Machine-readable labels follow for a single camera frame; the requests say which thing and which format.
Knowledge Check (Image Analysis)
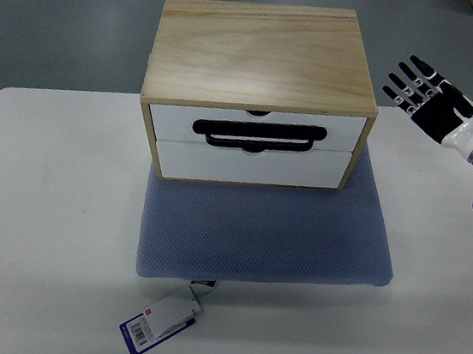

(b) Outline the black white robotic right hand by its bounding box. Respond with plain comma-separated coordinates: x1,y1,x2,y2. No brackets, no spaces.
382,56,473,165

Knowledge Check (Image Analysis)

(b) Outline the light wood drawer cabinet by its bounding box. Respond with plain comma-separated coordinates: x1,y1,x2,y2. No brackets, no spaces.
140,0,378,190

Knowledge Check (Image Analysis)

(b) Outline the blue mesh cushion mat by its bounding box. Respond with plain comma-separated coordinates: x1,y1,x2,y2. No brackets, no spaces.
135,151,393,287

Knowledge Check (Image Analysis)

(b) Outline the white blue price tag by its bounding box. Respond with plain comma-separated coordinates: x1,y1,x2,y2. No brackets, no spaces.
119,280,216,354

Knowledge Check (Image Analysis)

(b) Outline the white lower drawer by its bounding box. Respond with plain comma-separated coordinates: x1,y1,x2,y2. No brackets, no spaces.
157,140,351,189

